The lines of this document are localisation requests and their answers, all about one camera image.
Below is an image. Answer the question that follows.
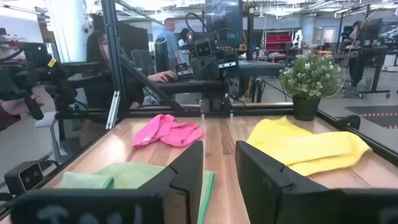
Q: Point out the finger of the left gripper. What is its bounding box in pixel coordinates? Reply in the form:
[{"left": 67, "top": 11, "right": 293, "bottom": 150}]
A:
[
  {"left": 218, "top": 52, "right": 240, "bottom": 78},
  {"left": 175, "top": 62, "right": 194, "bottom": 82}
]

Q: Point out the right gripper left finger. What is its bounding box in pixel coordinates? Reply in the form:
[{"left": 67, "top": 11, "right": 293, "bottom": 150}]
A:
[{"left": 9, "top": 140, "right": 205, "bottom": 224}]

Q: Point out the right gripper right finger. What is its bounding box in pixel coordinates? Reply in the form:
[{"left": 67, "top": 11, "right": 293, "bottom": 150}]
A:
[{"left": 235, "top": 140, "right": 398, "bottom": 224}]

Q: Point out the pink microfiber towel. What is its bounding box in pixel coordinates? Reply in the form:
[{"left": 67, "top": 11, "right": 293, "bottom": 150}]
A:
[{"left": 132, "top": 114, "right": 205, "bottom": 149}]

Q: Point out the green microfiber towel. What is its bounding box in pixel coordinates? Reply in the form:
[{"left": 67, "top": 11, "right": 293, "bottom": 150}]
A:
[{"left": 60, "top": 162, "right": 215, "bottom": 224}]

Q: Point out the yellow microfiber towel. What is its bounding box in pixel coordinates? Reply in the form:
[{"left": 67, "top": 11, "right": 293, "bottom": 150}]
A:
[{"left": 246, "top": 116, "right": 373, "bottom": 177}]

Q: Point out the person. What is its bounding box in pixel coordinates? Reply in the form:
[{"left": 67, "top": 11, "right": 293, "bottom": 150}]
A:
[
  {"left": 177, "top": 27, "right": 191, "bottom": 65},
  {"left": 83, "top": 30, "right": 177, "bottom": 110},
  {"left": 156, "top": 17, "right": 183, "bottom": 71},
  {"left": 343, "top": 21, "right": 365, "bottom": 88}
]

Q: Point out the black desk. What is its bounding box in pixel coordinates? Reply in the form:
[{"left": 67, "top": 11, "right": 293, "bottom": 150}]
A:
[
  {"left": 341, "top": 43, "right": 392, "bottom": 98},
  {"left": 238, "top": 60, "right": 285, "bottom": 103}
]

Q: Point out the large dark display screen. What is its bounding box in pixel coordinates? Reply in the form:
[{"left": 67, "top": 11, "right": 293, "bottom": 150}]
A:
[{"left": 205, "top": 0, "right": 243, "bottom": 47}]

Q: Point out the red tool cabinet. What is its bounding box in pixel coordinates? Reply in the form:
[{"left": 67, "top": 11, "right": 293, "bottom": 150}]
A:
[{"left": 266, "top": 32, "right": 293, "bottom": 63}]

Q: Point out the black computer monitor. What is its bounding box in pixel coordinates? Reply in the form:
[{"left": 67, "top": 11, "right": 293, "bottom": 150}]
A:
[{"left": 118, "top": 21, "right": 150, "bottom": 60}]

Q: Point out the potted green plant black pot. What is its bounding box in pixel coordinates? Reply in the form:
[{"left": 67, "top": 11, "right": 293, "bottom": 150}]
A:
[{"left": 279, "top": 53, "right": 343, "bottom": 121}]

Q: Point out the silver aluminium bar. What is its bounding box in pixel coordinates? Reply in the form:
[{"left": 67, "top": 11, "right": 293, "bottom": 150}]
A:
[{"left": 105, "top": 90, "right": 121, "bottom": 131}]

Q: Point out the black red-striped floor mat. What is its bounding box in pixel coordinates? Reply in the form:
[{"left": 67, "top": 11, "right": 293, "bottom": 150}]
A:
[{"left": 345, "top": 105, "right": 398, "bottom": 130}]

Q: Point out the person's hand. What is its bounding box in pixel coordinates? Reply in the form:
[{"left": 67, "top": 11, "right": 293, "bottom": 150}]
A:
[{"left": 0, "top": 93, "right": 44, "bottom": 116}]

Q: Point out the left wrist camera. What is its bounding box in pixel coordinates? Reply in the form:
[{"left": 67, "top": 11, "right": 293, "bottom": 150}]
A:
[{"left": 194, "top": 39, "right": 214, "bottom": 58}]

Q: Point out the black aluminium table frame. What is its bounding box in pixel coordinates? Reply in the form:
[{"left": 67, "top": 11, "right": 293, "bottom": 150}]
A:
[{"left": 0, "top": 0, "right": 398, "bottom": 218}]

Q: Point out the black stereo camera box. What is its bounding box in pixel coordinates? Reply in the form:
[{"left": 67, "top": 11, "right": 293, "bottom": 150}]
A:
[{"left": 4, "top": 161, "right": 45, "bottom": 195}]

